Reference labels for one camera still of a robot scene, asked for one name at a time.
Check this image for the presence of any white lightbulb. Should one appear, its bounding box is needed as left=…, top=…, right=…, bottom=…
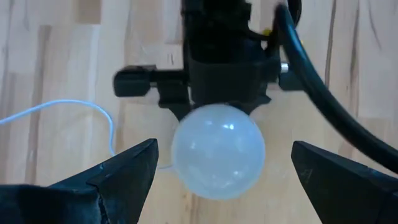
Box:
left=170, top=103, right=267, bottom=201

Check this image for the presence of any thick black camera cable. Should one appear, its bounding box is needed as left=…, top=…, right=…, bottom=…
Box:
left=273, top=0, right=398, bottom=175

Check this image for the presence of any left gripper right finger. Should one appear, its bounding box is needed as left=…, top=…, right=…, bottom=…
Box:
left=291, top=140, right=398, bottom=224

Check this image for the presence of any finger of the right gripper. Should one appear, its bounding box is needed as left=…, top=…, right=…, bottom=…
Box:
left=158, top=93, right=194, bottom=121
left=244, top=94, right=272, bottom=114

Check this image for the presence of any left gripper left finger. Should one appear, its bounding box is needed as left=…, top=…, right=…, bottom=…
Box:
left=0, top=138, right=160, bottom=224

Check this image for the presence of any white lamp cable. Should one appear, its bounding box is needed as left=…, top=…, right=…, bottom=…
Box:
left=0, top=99, right=174, bottom=170

